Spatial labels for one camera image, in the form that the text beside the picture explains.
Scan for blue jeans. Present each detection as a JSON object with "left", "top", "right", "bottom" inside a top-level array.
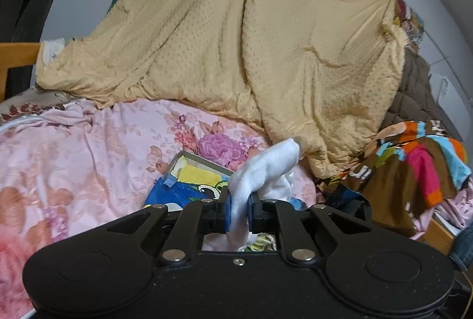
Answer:
[{"left": 448, "top": 227, "right": 473, "bottom": 272}]

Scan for colourful brown patterned cloth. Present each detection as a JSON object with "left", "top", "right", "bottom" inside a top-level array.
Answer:
[{"left": 319, "top": 120, "right": 472, "bottom": 236}]

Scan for beige dotted blanket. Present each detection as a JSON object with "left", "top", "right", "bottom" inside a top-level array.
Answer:
[{"left": 36, "top": 0, "right": 406, "bottom": 178}]

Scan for pink floral bedsheet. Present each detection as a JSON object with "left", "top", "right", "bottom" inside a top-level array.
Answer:
[{"left": 0, "top": 98, "right": 319, "bottom": 319}]

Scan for gold maroon brocade bedcover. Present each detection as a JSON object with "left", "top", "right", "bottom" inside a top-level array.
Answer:
[{"left": 0, "top": 87, "right": 79, "bottom": 124}]

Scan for wooden bed rail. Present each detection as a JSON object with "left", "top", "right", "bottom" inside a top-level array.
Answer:
[{"left": 0, "top": 43, "right": 40, "bottom": 102}]

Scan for white sock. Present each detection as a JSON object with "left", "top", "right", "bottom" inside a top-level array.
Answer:
[{"left": 202, "top": 139, "right": 300, "bottom": 252}]

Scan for brown quilted jacket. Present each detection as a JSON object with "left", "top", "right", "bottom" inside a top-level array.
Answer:
[{"left": 379, "top": 47, "right": 463, "bottom": 142}]

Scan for grey shallow tray box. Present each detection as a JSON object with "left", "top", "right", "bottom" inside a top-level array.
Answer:
[{"left": 163, "top": 150, "right": 233, "bottom": 189}]

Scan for cartoon frog towel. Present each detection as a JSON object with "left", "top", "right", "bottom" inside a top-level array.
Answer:
[{"left": 143, "top": 164, "right": 308, "bottom": 212}]

